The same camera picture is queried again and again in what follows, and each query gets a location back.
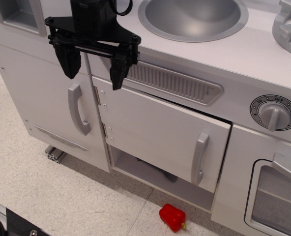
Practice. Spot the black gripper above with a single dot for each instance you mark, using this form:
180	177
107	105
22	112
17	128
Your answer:
93	25

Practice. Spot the white cabinet door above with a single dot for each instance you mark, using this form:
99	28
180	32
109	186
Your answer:
161	133

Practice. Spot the white fridge door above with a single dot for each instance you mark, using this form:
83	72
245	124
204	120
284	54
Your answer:
39	91

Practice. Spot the grey vent grille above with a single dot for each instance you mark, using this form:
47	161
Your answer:
172	82

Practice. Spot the aluminium extrusion bar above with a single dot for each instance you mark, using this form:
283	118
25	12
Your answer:
55	154

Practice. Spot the silver sink bowl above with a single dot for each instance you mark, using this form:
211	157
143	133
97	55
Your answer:
193	21

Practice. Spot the white toy kitchen unit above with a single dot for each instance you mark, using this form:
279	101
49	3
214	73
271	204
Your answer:
250	65

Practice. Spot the red toy bell pepper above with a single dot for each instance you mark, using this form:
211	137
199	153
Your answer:
173	217

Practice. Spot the grey timer knob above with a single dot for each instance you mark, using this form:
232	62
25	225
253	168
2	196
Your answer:
275	116

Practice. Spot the white oven door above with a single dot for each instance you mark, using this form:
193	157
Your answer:
252	197

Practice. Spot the grey fridge door handle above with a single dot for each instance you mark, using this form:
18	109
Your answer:
74	94

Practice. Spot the grey cabinet door handle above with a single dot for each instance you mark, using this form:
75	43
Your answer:
196	167

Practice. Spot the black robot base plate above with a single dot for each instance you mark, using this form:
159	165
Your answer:
18	226

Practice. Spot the grey oven door handle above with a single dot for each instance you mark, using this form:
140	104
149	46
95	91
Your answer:
282	163

